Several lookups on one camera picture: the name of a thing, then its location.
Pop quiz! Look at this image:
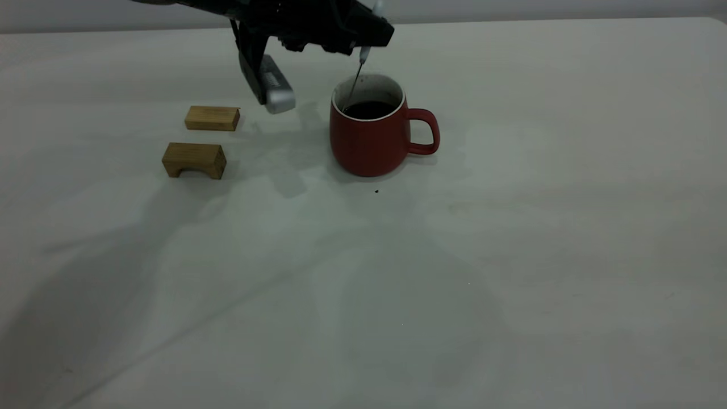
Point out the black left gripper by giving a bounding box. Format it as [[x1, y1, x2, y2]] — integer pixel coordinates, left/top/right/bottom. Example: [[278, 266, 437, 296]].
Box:
[[229, 0, 395, 56]]

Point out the spoon with light blue handle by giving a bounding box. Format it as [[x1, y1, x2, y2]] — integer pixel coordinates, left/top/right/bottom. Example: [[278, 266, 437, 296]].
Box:
[[342, 0, 386, 112]]

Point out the red ceramic mug with coffee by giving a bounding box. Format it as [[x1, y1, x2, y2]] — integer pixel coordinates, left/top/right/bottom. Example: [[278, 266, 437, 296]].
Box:
[[329, 73, 441, 177]]

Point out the flat rectangular wooden block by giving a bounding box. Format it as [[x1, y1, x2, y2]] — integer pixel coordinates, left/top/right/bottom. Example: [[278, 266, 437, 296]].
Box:
[[185, 106, 241, 132]]

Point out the arched wooden block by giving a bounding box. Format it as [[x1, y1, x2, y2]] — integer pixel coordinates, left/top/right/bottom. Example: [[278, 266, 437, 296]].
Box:
[[162, 142, 227, 180]]

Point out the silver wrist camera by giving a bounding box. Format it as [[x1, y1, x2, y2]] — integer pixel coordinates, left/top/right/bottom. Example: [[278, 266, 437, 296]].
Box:
[[239, 52, 296, 115]]

